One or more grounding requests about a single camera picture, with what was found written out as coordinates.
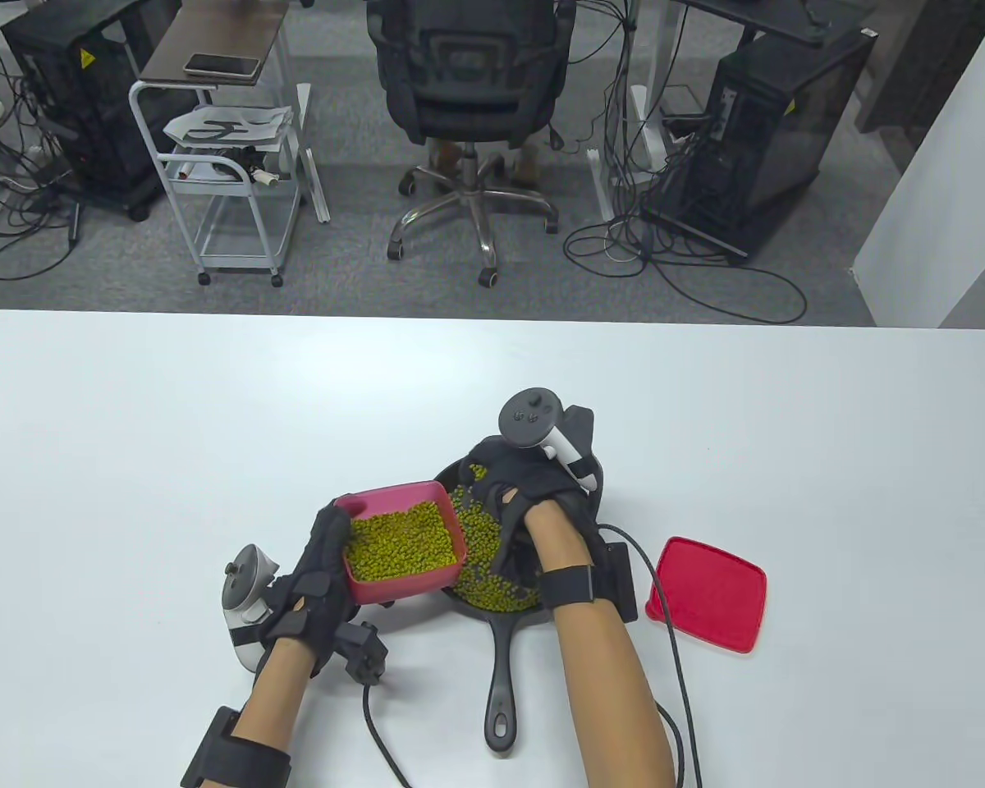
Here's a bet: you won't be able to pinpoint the brown wooden side table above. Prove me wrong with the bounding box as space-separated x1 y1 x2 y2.
138 0 292 87

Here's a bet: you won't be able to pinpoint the grey white hand controller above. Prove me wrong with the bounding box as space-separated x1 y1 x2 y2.
499 387 600 493
223 543 280 674

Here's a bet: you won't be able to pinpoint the red plastic container lid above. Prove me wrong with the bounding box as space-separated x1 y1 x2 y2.
645 536 768 655

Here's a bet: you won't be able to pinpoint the black camera cable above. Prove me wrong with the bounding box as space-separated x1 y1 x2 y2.
599 525 703 788
363 681 411 788

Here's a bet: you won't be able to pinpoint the black office chair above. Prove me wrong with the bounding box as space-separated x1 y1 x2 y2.
367 0 577 288

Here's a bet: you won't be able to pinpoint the person's left hand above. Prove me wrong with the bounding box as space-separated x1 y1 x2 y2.
259 497 358 678

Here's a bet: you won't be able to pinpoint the green mung beans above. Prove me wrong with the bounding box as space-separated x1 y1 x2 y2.
345 464 547 614

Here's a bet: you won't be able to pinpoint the white item on cart tray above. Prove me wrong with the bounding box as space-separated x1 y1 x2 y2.
176 158 249 183

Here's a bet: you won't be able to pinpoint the pink plastic container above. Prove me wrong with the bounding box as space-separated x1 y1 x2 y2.
332 480 469 607

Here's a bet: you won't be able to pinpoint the black cast iron frying pan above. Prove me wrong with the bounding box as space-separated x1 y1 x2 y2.
431 443 604 754

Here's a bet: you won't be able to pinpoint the black smartphone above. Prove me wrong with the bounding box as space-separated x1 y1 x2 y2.
184 53 262 79

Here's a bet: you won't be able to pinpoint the white desk leg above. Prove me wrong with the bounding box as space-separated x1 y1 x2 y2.
295 82 331 224
589 82 666 222

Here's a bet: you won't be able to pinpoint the dark grey cabinet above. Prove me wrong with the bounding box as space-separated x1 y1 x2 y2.
858 0 985 173

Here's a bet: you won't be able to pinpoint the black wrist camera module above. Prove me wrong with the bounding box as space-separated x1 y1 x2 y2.
328 621 389 686

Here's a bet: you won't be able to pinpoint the white metal rolling cart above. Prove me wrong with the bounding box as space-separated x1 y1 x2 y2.
129 78 313 288

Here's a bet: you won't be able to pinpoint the black desk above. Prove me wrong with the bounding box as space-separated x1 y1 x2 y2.
673 0 871 46

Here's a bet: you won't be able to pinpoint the person's right hand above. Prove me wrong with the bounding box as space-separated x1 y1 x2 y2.
458 435 602 577

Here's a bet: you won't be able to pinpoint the person's left forearm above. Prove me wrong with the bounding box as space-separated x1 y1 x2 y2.
231 640 313 748

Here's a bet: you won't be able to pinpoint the black forearm strap pack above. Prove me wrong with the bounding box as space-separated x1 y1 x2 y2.
181 706 292 788
538 542 639 623

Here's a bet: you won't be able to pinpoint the tangle of black floor cables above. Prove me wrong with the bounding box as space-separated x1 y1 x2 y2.
0 49 83 282
564 123 808 325

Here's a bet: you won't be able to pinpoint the person's right forearm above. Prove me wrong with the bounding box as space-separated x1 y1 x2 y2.
525 501 678 788

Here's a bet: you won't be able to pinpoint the white printed paper bag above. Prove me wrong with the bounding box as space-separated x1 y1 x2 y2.
163 104 296 153

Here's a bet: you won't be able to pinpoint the black computer tower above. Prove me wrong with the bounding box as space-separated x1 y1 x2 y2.
0 0 183 221
642 29 877 265

